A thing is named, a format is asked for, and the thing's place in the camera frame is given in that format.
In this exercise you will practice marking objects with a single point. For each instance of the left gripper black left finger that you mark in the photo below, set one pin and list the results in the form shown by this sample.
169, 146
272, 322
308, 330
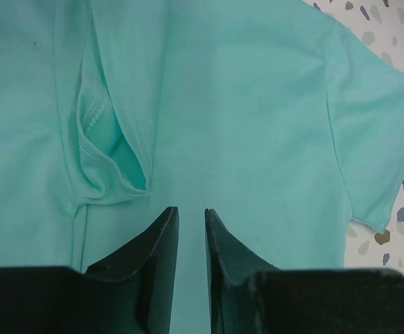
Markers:
129, 291

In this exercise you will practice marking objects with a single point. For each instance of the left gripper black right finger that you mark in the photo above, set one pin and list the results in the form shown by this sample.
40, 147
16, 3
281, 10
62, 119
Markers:
249, 295

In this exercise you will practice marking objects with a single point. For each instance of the teal t shirt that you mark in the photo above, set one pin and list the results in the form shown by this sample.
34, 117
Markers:
272, 113

